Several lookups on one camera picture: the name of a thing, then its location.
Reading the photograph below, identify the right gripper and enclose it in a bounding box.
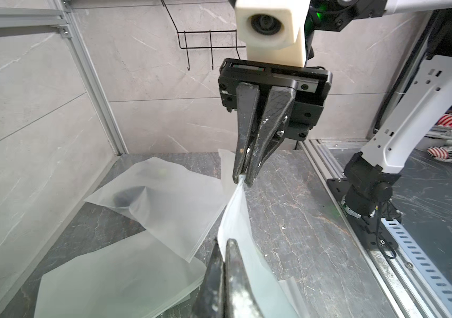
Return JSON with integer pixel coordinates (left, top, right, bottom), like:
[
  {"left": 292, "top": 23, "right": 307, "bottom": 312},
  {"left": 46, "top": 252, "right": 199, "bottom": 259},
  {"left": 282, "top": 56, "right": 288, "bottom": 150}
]
[{"left": 218, "top": 58, "right": 333, "bottom": 187}]

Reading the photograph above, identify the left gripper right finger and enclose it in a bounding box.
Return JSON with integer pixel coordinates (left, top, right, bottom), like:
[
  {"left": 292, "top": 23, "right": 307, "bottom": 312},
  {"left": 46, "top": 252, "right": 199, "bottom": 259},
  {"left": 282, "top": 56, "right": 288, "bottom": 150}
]
[{"left": 225, "top": 238, "right": 263, "bottom": 318}]

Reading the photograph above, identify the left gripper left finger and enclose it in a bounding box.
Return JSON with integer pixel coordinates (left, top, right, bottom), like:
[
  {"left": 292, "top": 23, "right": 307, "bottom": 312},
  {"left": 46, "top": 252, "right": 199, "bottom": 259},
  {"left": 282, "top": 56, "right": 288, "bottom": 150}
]
[{"left": 191, "top": 241, "right": 225, "bottom": 318}]

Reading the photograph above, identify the clear zip-top bag stack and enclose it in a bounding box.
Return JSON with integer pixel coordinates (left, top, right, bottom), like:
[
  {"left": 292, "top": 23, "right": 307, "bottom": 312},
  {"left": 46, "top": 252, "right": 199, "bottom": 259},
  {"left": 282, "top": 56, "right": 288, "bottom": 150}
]
[{"left": 217, "top": 149, "right": 309, "bottom": 317}]

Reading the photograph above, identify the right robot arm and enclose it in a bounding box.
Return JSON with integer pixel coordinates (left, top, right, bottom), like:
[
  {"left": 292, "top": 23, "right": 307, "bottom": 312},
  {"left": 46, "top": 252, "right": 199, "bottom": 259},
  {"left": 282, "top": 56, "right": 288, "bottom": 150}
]
[{"left": 219, "top": 1, "right": 452, "bottom": 216}]

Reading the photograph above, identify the black wire hook rack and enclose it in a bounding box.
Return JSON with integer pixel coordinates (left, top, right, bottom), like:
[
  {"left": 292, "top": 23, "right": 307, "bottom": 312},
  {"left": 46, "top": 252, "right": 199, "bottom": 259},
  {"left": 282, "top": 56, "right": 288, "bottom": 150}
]
[{"left": 160, "top": 1, "right": 246, "bottom": 71}]

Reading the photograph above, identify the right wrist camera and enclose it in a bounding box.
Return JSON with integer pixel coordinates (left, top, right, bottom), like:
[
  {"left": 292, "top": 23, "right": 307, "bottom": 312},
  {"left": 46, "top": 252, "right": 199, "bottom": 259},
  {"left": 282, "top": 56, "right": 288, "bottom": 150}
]
[{"left": 234, "top": 0, "right": 310, "bottom": 68}]

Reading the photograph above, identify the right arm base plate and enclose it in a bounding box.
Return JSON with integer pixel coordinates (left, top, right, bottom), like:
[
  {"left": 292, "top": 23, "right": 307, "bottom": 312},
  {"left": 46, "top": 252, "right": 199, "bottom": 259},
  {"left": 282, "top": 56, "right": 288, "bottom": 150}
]
[{"left": 326, "top": 176, "right": 403, "bottom": 251}]

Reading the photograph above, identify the aluminium mounting rail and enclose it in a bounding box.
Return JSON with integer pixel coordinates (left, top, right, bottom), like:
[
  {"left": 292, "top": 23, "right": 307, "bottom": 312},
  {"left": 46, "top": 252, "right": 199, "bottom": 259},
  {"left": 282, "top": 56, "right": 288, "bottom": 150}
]
[{"left": 299, "top": 140, "right": 452, "bottom": 317}]

